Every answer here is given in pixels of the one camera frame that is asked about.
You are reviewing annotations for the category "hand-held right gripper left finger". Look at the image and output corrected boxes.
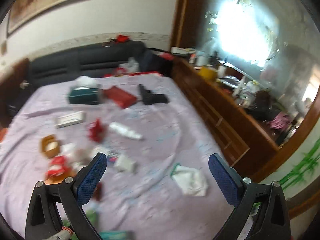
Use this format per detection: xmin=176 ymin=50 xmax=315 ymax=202
xmin=25 ymin=152 xmax=107 ymax=240

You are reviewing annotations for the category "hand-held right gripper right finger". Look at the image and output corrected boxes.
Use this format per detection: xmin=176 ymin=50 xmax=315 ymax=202
xmin=208 ymin=153 xmax=292 ymax=240

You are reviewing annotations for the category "white cloth with green trim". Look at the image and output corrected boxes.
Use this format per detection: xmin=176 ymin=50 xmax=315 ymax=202
xmin=170 ymin=163 xmax=209 ymax=197

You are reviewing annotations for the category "small white packet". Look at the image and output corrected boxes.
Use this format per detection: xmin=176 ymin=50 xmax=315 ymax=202
xmin=114 ymin=154 xmax=138 ymax=173

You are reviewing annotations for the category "red white cigarette pack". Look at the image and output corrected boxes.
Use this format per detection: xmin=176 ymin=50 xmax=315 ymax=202
xmin=45 ymin=155 xmax=72 ymax=180

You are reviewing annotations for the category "red wrapper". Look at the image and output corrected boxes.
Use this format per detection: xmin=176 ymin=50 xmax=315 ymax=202
xmin=86 ymin=119 xmax=108 ymax=143

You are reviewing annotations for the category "white plastic tube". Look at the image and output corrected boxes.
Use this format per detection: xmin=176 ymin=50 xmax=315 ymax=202
xmin=109 ymin=121 xmax=143 ymax=141

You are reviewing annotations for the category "brown round container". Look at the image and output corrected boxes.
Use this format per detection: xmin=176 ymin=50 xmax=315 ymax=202
xmin=41 ymin=134 xmax=62 ymax=158

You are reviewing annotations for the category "white box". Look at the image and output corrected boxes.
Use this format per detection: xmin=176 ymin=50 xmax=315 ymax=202
xmin=55 ymin=110 xmax=86 ymax=128

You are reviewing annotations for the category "wooden dresser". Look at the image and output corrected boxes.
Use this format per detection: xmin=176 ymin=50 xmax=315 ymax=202
xmin=171 ymin=47 xmax=280 ymax=180

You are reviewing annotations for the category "teal packet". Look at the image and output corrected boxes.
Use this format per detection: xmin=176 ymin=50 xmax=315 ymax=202
xmin=100 ymin=230 xmax=134 ymax=240

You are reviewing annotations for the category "pink folded umbrella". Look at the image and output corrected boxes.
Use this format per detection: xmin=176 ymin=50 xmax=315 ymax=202
xmin=267 ymin=112 xmax=292 ymax=130

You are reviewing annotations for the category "green tissue box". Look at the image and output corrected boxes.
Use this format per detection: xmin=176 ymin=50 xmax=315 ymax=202
xmin=67 ymin=76 xmax=100 ymax=105

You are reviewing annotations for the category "flat red box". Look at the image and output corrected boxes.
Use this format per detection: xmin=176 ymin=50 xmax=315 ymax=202
xmin=102 ymin=85 xmax=137 ymax=109

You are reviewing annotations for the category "black toy gun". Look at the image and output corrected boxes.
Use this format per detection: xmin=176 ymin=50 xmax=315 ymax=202
xmin=138 ymin=84 xmax=168 ymax=105

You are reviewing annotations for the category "white plastic bag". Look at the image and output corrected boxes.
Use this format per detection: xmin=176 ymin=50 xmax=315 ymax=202
xmin=119 ymin=57 xmax=139 ymax=74

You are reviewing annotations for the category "dark padded headboard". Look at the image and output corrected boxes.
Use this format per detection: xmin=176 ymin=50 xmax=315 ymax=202
xmin=26 ymin=40 xmax=173 ymax=90

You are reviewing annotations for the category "dark bag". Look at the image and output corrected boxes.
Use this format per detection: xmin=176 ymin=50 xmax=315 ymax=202
xmin=144 ymin=47 xmax=175 ymax=75

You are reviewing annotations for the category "wood-framed wall mirror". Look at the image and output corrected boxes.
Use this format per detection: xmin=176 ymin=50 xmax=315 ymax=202
xmin=170 ymin=0 xmax=320 ymax=183

